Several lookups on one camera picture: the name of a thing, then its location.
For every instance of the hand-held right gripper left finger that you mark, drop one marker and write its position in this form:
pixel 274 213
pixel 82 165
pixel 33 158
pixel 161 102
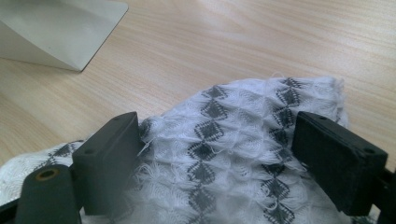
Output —
pixel 106 168

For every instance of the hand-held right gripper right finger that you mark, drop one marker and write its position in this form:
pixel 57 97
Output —
pixel 336 161

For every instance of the white cloth with dark diamonds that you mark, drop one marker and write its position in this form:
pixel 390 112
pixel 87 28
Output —
pixel 224 155

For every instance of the grey metal expandable book rack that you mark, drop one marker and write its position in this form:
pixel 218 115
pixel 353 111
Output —
pixel 56 31

